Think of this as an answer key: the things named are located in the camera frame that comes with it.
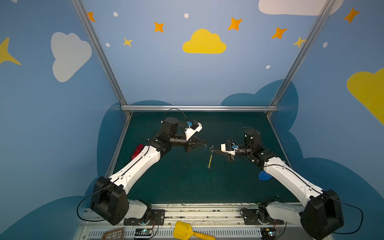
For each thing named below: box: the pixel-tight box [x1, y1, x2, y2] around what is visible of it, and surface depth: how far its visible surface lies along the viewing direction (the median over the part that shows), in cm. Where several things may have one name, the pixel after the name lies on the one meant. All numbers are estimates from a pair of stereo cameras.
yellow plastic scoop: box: [173, 221, 216, 240], surface depth 71 cm
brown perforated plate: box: [101, 227, 124, 240], surface depth 71 cm
